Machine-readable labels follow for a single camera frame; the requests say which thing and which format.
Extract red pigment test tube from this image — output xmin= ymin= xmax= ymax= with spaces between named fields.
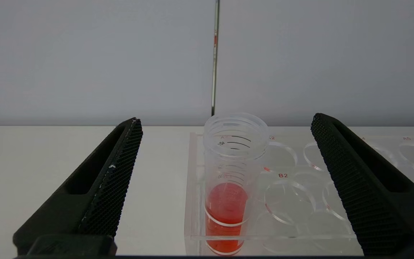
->
xmin=203 ymin=113 xmax=270 ymax=256

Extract clear acrylic test tube rack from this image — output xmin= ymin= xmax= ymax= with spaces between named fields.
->
xmin=185 ymin=131 xmax=414 ymax=256

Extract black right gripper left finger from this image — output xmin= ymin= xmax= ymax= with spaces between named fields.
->
xmin=13 ymin=117 xmax=143 ymax=252

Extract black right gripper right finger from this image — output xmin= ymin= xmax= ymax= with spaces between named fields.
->
xmin=310 ymin=113 xmax=414 ymax=256

